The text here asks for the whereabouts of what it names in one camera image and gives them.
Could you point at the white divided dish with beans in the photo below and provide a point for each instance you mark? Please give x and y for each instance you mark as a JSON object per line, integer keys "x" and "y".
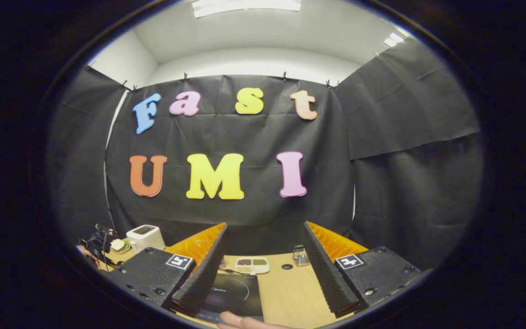
{"x": 252, "y": 265}

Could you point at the bread slice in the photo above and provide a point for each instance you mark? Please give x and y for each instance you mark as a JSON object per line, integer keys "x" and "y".
{"x": 118, "y": 245}

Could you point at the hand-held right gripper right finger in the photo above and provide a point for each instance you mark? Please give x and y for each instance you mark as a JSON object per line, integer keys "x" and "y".
{"x": 331, "y": 283}

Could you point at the green plate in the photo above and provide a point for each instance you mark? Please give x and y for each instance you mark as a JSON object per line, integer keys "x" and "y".
{"x": 125, "y": 250}

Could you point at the row of black cloth clips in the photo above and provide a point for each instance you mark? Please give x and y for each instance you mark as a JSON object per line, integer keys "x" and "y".
{"x": 284, "y": 76}

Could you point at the white toaster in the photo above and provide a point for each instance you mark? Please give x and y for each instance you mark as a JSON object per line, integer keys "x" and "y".
{"x": 146, "y": 237}

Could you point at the large ceiling light panel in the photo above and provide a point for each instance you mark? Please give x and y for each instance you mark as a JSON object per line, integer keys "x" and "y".
{"x": 247, "y": 7}

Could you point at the black induction cooktop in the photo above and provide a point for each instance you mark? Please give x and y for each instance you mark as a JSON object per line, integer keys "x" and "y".
{"x": 238, "y": 294}

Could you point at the small ceiling light panel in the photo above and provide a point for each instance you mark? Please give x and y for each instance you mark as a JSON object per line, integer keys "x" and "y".
{"x": 393, "y": 39}

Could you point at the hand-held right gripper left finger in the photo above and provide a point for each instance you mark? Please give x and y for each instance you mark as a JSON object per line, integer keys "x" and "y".
{"x": 199, "y": 278}

